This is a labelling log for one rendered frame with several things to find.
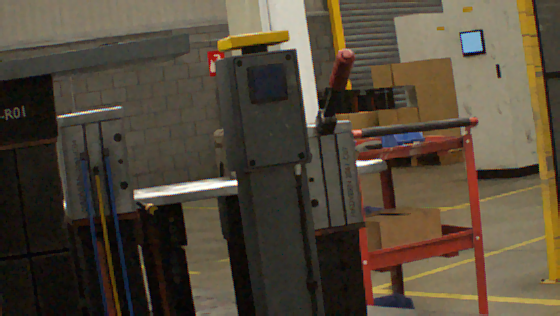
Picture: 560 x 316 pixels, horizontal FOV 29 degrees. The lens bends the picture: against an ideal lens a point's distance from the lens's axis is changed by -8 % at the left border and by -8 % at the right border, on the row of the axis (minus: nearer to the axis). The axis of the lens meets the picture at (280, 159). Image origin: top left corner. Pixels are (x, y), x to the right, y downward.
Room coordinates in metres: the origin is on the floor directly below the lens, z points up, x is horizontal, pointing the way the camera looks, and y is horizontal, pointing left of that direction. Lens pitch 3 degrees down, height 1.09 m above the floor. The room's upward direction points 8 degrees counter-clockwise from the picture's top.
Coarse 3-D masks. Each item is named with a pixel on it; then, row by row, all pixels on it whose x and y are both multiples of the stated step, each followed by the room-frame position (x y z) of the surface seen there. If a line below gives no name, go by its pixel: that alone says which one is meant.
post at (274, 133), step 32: (224, 64) 1.13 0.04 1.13; (256, 64) 1.12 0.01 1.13; (288, 64) 1.13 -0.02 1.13; (224, 96) 1.15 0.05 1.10; (288, 96) 1.12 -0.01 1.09; (224, 128) 1.16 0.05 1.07; (256, 128) 1.12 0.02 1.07; (288, 128) 1.12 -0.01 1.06; (256, 160) 1.12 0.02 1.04; (288, 160) 1.12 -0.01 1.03; (256, 192) 1.12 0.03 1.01; (288, 192) 1.13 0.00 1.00; (256, 224) 1.12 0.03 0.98; (288, 224) 1.13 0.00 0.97; (256, 256) 1.13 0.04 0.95; (288, 256) 1.13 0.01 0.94; (256, 288) 1.15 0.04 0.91; (288, 288) 1.12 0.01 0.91; (320, 288) 1.13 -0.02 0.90
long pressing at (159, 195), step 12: (360, 168) 1.43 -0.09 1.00; (372, 168) 1.44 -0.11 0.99; (384, 168) 1.45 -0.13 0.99; (204, 180) 1.54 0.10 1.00; (216, 180) 1.51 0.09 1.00; (228, 180) 1.48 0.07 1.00; (144, 192) 1.47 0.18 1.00; (156, 192) 1.37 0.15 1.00; (168, 192) 1.37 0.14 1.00; (180, 192) 1.37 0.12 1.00; (192, 192) 1.38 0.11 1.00; (204, 192) 1.38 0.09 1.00; (216, 192) 1.39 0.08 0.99; (228, 192) 1.39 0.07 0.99; (156, 204) 1.37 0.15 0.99
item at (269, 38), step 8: (264, 32) 1.13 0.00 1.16; (272, 32) 1.13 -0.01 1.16; (280, 32) 1.13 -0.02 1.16; (288, 32) 1.13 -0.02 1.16; (224, 40) 1.14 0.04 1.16; (232, 40) 1.12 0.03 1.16; (240, 40) 1.12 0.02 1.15; (248, 40) 1.12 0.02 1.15; (256, 40) 1.12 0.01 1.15; (264, 40) 1.13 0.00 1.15; (272, 40) 1.13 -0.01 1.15; (280, 40) 1.13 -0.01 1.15; (288, 40) 1.13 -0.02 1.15; (224, 48) 1.15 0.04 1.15; (232, 48) 1.13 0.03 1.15; (240, 48) 1.15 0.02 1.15; (248, 48) 1.14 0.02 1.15; (256, 48) 1.14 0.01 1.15; (264, 48) 1.15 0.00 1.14
